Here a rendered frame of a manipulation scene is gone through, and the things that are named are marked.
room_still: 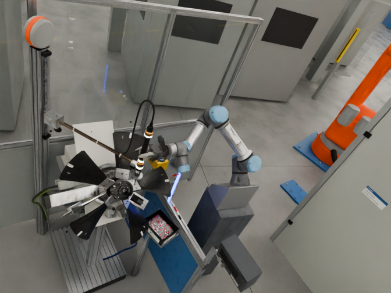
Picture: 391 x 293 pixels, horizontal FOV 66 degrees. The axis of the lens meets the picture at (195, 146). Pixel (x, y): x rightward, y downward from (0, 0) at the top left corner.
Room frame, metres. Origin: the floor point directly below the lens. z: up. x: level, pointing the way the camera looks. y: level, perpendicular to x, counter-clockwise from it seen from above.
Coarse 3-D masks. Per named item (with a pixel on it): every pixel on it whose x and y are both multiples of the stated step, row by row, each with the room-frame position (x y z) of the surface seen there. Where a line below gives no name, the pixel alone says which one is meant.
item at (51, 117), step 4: (48, 108) 1.38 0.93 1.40; (44, 112) 1.34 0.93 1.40; (48, 112) 1.35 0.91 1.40; (52, 112) 1.37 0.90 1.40; (56, 112) 1.38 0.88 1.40; (44, 116) 1.32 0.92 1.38; (48, 116) 1.32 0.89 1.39; (52, 116) 1.33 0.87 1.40; (56, 116) 1.35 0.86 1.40; (60, 116) 1.36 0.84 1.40; (44, 120) 1.32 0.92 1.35; (48, 120) 1.32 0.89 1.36; (52, 120) 1.32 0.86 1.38; (56, 120) 1.32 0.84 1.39; (60, 120) 1.35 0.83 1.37; (48, 124) 1.32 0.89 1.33; (52, 124) 1.32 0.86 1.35; (56, 124) 1.32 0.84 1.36; (60, 124) 1.35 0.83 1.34
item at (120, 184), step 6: (120, 180) 1.20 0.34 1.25; (120, 186) 1.17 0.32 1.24; (126, 186) 1.19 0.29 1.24; (132, 186) 1.21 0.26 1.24; (108, 192) 1.17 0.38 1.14; (114, 192) 1.12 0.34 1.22; (120, 192) 1.14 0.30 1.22; (126, 192) 1.17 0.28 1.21; (132, 192) 1.19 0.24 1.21; (114, 198) 1.17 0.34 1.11; (120, 198) 1.12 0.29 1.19; (126, 198) 1.15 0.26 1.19
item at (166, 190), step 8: (160, 168) 1.49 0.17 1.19; (144, 176) 1.37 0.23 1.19; (152, 176) 1.40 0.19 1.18; (160, 176) 1.43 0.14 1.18; (144, 184) 1.30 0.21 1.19; (152, 184) 1.34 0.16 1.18; (160, 184) 1.37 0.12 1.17; (168, 184) 1.42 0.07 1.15; (160, 192) 1.32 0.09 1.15; (168, 192) 1.36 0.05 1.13
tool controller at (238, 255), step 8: (224, 240) 1.11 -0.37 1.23; (232, 240) 1.12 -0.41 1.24; (224, 248) 1.06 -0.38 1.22; (232, 248) 1.07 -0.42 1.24; (240, 248) 1.09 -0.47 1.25; (224, 256) 1.06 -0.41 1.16; (232, 256) 1.03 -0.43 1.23; (240, 256) 1.04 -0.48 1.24; (248, 256) 1.05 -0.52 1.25; (224, 264) 1.05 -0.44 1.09; (232, 264) 1.00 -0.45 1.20; (240, 264) 1.00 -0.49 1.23; (248, 264) 1.01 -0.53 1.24; (256, 264) 1.02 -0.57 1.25; (232, 272) 1.00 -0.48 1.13; (240, 272) 0.96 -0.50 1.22; (248, 272) 0.97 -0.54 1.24; (256, 272) 0.98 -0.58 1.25; (240, 280) 0.95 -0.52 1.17; (248, 280) 0.93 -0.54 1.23; (256, 280) 1.00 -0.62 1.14; (240, 288) 0.95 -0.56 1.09
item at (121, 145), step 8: (120, 136) 1.39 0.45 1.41; (128, 136) 1.40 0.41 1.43; (136, 136) 1.42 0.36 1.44; (120, 144) 1.36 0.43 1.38; (128, 144) 1.37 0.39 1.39; (136, 144) 1.38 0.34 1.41; (128, 152) 1.34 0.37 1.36; (136, 152) 1.35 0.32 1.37; (120, 160) 1.30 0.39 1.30; (136, 160) 1.32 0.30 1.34; (120, 168) 1.27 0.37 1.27; (128, 168) 1.28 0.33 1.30
